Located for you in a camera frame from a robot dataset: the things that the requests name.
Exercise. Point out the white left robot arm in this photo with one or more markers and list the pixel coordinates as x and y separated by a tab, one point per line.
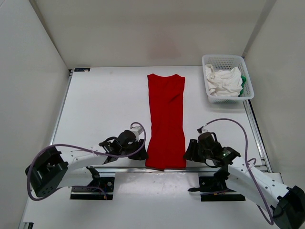
53	169

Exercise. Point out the red t-shirt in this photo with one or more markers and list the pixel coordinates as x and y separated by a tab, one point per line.
166	147

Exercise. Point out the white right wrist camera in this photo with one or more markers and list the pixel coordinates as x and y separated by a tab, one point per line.
202	130

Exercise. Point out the aluminium table frame rail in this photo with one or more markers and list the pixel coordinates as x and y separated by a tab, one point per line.
257	135

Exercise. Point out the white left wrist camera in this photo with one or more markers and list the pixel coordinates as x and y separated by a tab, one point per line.
137	130

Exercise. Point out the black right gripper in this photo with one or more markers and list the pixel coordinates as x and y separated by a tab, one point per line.
191	154

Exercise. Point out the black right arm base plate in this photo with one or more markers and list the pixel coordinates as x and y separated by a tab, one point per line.
212	189

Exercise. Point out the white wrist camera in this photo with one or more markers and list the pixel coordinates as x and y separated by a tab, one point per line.
202	130
137	130

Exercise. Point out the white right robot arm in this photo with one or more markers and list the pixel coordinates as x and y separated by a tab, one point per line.
287	204

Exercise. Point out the white t-shirt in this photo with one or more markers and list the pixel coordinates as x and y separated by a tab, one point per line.
226	83

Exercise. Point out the green t-shirt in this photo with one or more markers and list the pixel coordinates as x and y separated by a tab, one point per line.
242	85

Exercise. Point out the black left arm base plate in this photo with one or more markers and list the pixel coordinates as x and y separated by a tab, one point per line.
101	188

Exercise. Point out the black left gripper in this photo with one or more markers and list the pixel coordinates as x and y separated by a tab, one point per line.
141	155

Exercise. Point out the small dark table label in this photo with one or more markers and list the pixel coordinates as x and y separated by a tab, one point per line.
82	69

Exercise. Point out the white plastic laundry basket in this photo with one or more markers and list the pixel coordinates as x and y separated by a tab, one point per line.
227	62

